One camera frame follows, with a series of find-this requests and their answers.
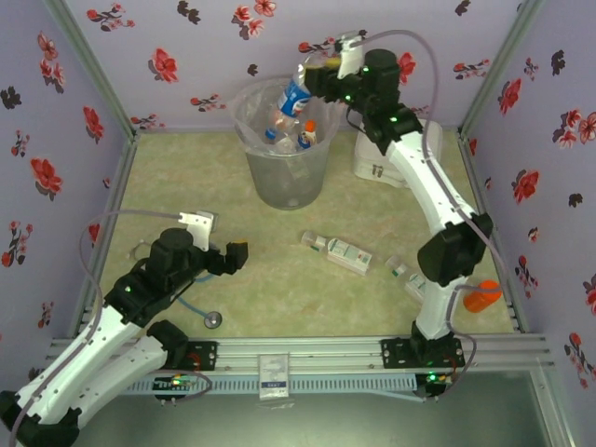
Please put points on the Pepsi bottle blue cap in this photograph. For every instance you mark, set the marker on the Pepsi bottle blue cap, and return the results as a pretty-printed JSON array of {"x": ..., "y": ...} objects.
[{"x": 293, "y": 98}]

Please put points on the clear bottle green white label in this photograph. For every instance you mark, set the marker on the clear bottle green white label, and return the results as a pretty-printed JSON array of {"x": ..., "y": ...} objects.
[
  {"x": 414, "y": 281},
  {"x": 347, "y": 253}
]

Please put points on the blue stethoscope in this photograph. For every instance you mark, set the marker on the blue stethoscope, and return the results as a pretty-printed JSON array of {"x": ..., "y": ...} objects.
[{"x": 213, "y": 320}]

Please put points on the orange pill bottle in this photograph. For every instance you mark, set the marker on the orange pill bottle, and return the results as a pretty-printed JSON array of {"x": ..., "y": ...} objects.
[{"x": 482, "y": 298}]

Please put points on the grey mesh waste bin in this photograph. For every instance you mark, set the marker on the grey mesh waste bin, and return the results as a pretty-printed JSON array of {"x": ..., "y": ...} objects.
[{"x": 288, "y": 181}]

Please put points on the white zipped case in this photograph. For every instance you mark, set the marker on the white zipped case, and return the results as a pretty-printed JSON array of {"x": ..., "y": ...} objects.
[{"x": 368, "y": 158}]

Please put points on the clear plastic bin liner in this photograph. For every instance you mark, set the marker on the clear plastic bin liner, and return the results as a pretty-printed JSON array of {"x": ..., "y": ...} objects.
[{"x": 247, "y": 116}]

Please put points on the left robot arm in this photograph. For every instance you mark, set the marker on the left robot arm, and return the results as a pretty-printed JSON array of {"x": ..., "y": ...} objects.
[{"x": 70, "y": 354}]

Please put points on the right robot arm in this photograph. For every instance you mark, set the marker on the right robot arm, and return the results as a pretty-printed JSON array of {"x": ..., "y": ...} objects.
[{"x": 437, "y": 195}]

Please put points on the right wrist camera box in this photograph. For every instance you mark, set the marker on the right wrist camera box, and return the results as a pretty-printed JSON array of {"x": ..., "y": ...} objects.
[{"x": 349, "y": 58}]

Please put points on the small blue-capped water bottle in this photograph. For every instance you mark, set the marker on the small blue-capped water bottle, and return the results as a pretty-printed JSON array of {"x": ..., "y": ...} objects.
[{"x": 271, "y": 135}]

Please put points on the white label card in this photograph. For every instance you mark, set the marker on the white label card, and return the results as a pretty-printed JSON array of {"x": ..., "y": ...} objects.
[{"x": 274, "y": 372}]

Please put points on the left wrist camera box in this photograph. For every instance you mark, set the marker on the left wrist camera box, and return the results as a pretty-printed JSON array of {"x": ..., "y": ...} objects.
[{"x": 202, "y": 228}]

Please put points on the aluminium frame post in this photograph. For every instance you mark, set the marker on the aluminium frame post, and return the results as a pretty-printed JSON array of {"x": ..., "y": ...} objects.
[
  {"x": 496, "y": 70},
  {"x": 95, "y": 70}
]

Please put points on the aluminium table side rail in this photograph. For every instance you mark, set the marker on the aluminium table side rail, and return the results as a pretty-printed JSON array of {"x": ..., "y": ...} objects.
[
  {"x": 470, "y": 163},
  {"x": 116, "y": 186}
]

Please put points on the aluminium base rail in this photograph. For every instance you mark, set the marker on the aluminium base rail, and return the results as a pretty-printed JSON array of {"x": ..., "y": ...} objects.
[{"x": 326, "y": 354}]

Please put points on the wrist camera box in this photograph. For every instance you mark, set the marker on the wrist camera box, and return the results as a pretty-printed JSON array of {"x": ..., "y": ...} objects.
[
  {"x": 202, "y": 228},
  {"x": 349, "y": 58}
]

